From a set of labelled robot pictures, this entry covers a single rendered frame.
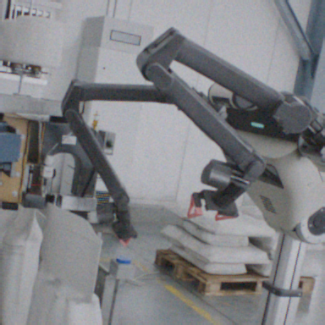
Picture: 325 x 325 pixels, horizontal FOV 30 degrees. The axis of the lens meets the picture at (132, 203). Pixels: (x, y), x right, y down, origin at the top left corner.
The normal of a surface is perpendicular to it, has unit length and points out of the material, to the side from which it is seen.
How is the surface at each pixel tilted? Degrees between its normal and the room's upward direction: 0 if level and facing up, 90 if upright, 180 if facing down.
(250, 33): 90
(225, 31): 90
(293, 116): 107
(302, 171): 90
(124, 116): 90
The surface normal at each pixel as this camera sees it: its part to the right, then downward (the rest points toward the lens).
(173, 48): 0.16, 0.49
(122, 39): 0.43, 0.24
